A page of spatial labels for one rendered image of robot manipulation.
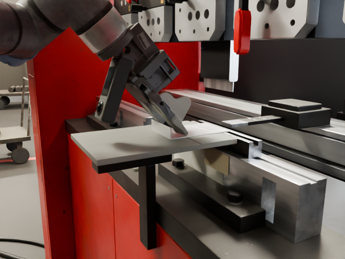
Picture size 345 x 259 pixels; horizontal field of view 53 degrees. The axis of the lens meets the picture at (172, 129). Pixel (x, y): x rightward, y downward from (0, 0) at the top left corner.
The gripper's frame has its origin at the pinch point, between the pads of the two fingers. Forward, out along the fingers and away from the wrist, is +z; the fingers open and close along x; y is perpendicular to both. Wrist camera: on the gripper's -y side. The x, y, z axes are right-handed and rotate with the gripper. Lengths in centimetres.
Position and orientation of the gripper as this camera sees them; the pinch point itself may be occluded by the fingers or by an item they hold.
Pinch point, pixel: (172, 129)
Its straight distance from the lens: 66.8
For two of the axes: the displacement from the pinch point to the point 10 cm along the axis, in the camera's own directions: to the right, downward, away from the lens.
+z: 5.8, 6.7, 4.7
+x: -4.7, -2.0, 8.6
